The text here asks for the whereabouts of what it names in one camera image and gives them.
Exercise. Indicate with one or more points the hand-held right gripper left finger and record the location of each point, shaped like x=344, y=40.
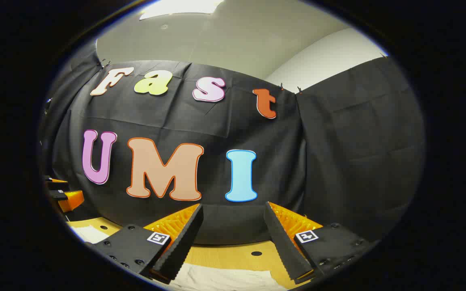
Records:
x=184, y=238

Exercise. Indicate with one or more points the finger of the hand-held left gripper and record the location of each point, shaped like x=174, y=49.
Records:
x=73, y=200
x=57, y=184

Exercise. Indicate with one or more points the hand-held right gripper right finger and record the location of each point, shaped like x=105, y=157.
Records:
x=283, y=242

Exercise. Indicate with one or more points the white jeans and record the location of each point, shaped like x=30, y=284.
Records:
x=225, y=279

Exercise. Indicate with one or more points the black backdrop cloth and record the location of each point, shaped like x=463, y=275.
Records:
x=217, y=121

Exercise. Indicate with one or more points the ceiling light panel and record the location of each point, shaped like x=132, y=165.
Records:
x=176, y=8

